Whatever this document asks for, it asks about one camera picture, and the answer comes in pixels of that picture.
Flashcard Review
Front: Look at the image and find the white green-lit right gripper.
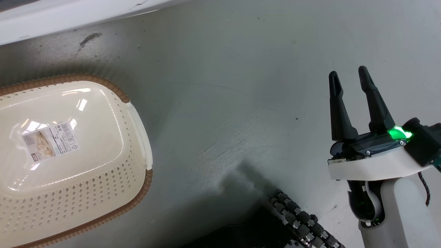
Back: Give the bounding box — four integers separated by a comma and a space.
327, 66, 432, 181

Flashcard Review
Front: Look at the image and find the cream plastic laundry basket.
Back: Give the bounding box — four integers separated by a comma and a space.
0, 73, 153, 248

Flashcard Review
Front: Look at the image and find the white barcode label sticker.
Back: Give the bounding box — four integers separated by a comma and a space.
22, 121, 79, 162

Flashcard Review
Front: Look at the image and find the thin black braided cable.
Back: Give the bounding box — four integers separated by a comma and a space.
418, 172, 431, 207

